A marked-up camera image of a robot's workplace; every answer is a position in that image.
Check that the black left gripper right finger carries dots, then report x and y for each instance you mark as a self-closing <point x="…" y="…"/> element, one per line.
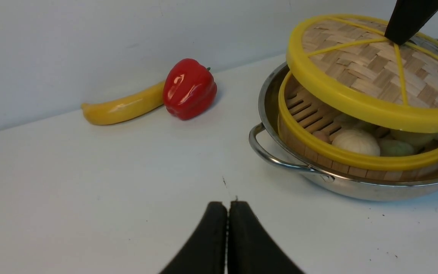
<point x="251" y="250"/>

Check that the stainless steel pot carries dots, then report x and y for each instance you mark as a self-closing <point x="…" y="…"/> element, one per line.
<point x="345" y="185"/>

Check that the white textured round bun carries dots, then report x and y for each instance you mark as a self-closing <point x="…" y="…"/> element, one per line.
<point x="357" y="141"/>

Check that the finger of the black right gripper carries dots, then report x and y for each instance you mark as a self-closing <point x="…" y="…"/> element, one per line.
<point x="407" y="18"/>

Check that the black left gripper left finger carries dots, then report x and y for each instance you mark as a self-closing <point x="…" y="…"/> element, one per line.
<point x="204" y="251"/>

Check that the green dumpling middle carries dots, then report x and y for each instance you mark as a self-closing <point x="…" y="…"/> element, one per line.
<point x="395" y="148"/>

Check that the yellow rimmed woven steamer lid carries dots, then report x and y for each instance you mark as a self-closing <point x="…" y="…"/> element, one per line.
<point x="346" y="61"/>

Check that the yellow rimmed bamboo steamer basket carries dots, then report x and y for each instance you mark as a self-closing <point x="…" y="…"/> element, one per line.
<point x="308" y="126"/>

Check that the red toy bell pepper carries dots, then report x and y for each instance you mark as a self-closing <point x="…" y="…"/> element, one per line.
<point x="189" y="89"/>

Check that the yellow toy banana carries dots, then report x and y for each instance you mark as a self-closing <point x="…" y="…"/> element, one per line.
<point x="125" y="108"/>

